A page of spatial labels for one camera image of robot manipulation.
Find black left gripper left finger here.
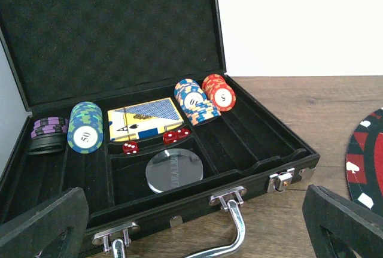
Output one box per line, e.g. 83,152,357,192
1,187,89,257

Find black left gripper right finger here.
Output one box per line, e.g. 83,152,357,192
302,184,382,257

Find round red black poker mat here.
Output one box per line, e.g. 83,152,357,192
345,108,382,215

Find purple black chip stack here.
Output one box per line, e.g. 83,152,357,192
27,117,69,155

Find green blue 50 chip stack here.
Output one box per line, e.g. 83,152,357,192
67,101,104,154

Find red die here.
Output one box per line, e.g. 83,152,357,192
163,131,178,145
122,141,139,154
175,128,191,140

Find clear acrylic dealer button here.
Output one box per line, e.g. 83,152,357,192
145,148,203,193

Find boxed playing card deck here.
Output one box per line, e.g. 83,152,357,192
108,98,184,142

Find black poker case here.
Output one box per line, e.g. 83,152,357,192
1,0,320,257

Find red chip stack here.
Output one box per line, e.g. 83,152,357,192
202,74,236,111

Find blue orange chip stack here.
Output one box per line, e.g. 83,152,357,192
174,78,221,126

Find chrome case handle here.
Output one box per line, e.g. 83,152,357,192
92,186,247,258

